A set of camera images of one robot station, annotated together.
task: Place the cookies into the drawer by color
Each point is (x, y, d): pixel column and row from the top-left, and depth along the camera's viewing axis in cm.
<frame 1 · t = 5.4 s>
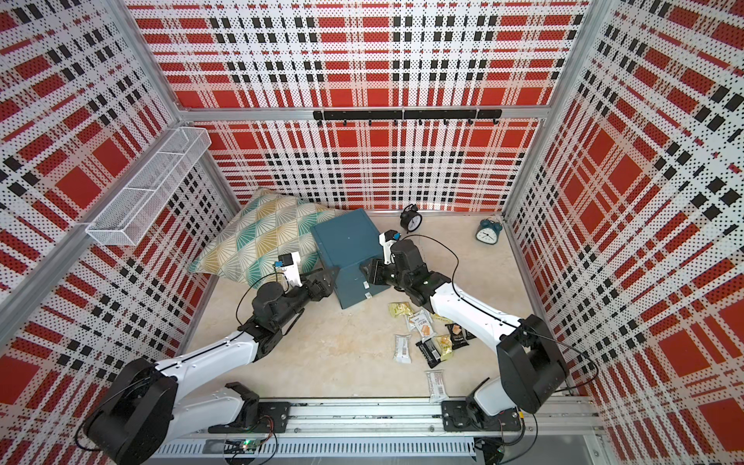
left hand: (336, 269, 81), fingers open
right hand: (367, 267, 81), fingers open
teal drawer cabinet: (344, 244, 86), point 22 cm above the table
patterned green yellow pillow: (246, 245, 94), point 15 cm above the table
black alarm clock: (410, 218, 113), point 7 cm above the table
teal alarm clock: (488, 232, 110), point 6 cm above the table
green cookie packet left: (401, 308, 93), point 3 cm above the table
white cookie packet centre: (424, 323, 90), point 3 cm above the table
black cookie packet lower: (430, 352, 86), on the table
white cookie packet left: (401, 354, 85), point 2 cm above the table

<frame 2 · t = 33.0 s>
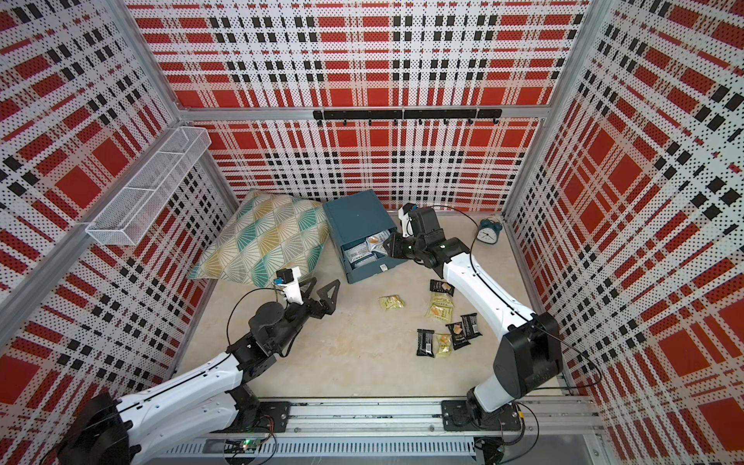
left hand: (331, 280, 77), fingers open
right hand: (391, 244, 81), fingers open
teal drawer cabinet: (359, 227, 91), point 21 cm above the table
green cookie packet left: (390, 302, 95), point 2 cm above the table
white cookie packet centre: (376, 241, 90), point 19 cm above the table
black cookie packet lower: (424, 345, 87), point 2 cm above the table
white cookie packet left: (356, 253, 90), point 17 cm above the table
black cookie packet top: (442, 287, 99), point 2 cm above the table
green cookie packet pair: (441, 306, 95), on the table
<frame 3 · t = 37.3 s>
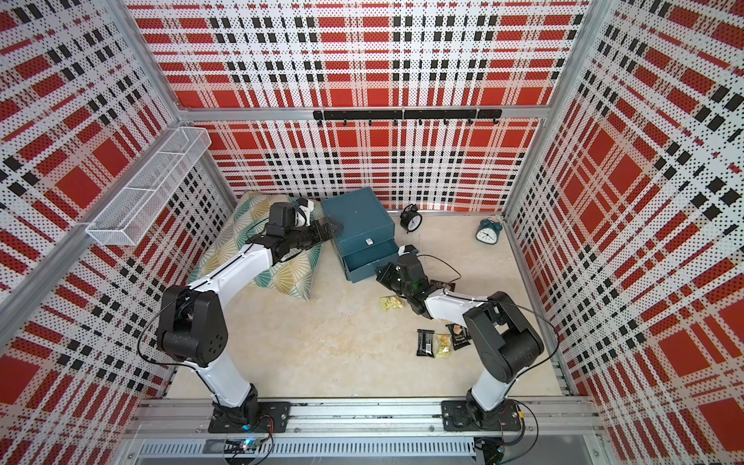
left hand: (337, 229, 90), fingers open
right hand: (376, 269, 90), fingers closed
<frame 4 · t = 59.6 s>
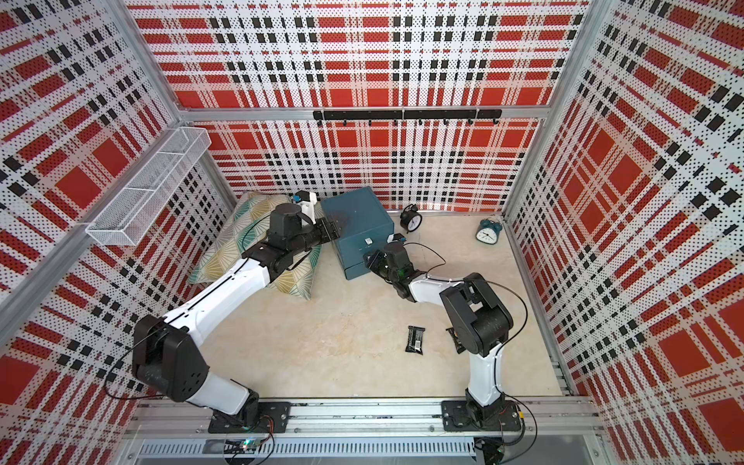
left hand: (344, 221, 81), fingers open
right hand: (369, 255, 95), fingers open
black cookie packet lower: (415, 342, 87), on the table
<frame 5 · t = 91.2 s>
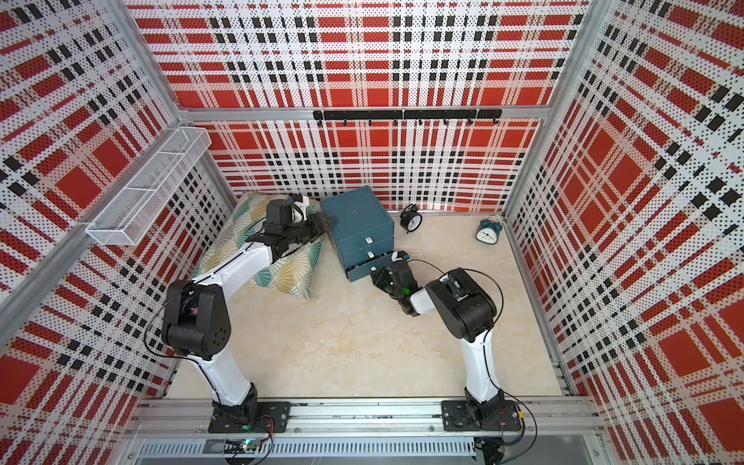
left hand: (337, 222, 90), fingers open
right hand: (374, 271, 100), fingers closed
teal bottom drawer: (364, 268, 98), point 7 cm above the table
